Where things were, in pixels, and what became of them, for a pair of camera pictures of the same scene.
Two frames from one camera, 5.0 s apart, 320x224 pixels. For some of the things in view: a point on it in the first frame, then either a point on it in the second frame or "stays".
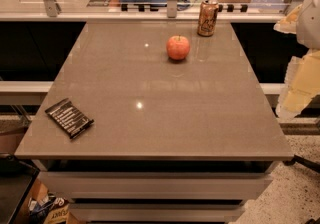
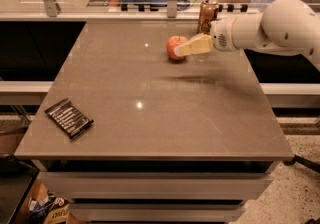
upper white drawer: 155,185 stays
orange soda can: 207,17 stays
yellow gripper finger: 302,83 → 221,38
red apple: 178,47 stays
